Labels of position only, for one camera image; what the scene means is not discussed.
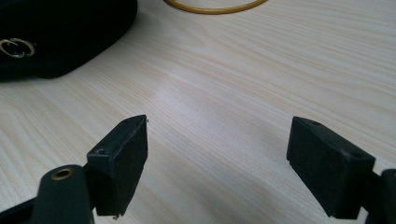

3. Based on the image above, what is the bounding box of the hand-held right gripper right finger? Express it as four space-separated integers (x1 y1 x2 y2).
286 116 376 220

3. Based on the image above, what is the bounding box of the yellow rubber band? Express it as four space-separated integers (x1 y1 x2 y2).
163 0 269 16

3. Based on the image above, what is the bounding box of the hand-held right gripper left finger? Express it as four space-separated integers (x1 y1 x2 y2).
86 114 149 218

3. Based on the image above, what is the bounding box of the black bag with metal ring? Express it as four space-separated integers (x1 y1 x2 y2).
0 0 138 82

